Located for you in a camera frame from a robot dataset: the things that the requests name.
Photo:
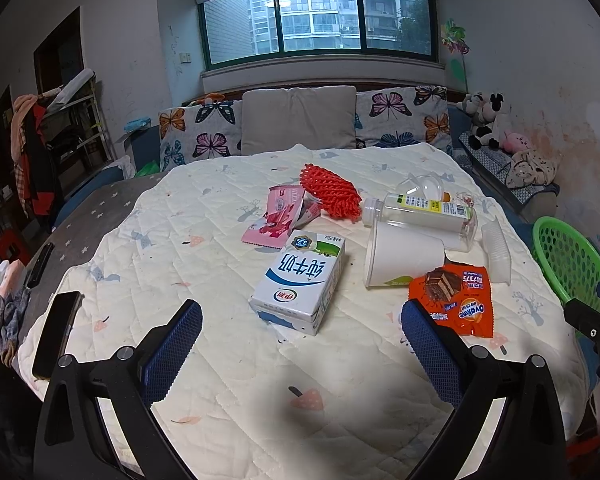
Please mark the dark star patterned cover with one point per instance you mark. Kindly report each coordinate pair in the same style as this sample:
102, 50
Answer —
79, 234

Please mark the grey cushion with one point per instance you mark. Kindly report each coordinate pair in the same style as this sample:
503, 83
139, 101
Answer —
278, 119

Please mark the pink plush toy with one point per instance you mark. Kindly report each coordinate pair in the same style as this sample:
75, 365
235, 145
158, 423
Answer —
513, 143

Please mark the black remote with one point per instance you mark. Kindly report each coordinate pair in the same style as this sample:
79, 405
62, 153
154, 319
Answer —
35, 274

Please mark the cow plush toy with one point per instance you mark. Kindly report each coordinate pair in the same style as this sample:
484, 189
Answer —
488, 117

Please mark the clear round plastic container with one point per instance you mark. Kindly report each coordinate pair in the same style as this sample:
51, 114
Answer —
427, 186

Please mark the green plastic basket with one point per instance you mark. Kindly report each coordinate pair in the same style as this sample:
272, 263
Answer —
569, 262

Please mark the left butterfly pillow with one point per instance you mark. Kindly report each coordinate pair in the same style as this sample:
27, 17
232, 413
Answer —
199, 132

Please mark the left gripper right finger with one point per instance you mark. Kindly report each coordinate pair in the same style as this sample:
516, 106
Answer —
528, 441

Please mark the clothes rack with clothes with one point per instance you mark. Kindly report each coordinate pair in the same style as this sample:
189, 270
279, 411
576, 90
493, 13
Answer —
58, 139

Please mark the white quilted blanket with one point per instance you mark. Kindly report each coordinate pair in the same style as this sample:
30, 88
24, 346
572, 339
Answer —
301, 370

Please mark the black phone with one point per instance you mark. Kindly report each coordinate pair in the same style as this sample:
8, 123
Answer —
55, 333

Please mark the butterfly pillow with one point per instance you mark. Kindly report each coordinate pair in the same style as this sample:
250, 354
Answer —
199, 132
395, 117

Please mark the white blue milk carton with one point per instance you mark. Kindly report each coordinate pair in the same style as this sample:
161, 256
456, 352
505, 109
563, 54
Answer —
298, 286

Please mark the pink torn carton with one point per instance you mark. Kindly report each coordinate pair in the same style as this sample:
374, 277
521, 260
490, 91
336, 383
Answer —
288, 207

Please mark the white paper cup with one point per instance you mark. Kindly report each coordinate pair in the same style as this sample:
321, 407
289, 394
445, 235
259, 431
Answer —
395, 255

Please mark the clear plastic bottle yellow label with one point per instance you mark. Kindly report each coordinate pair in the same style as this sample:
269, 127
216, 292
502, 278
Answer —
454, 224

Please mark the clear plastic cup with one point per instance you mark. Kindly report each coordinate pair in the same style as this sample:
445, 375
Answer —
498, 258

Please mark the window with green frame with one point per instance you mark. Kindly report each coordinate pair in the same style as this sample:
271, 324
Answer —
241, 31

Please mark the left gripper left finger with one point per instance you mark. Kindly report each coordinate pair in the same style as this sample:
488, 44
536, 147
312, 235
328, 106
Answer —
73, 442

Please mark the red stool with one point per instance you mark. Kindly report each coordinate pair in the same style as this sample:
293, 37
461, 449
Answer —
14, 247

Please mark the red mesh scrubber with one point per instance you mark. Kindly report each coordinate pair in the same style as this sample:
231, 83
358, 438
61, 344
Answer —
338, 197

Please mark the right butterfly pillow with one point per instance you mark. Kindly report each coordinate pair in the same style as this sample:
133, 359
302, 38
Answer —
395, 117

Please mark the orange snack wrapper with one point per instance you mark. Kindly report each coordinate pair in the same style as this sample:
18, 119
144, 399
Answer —
458, 296

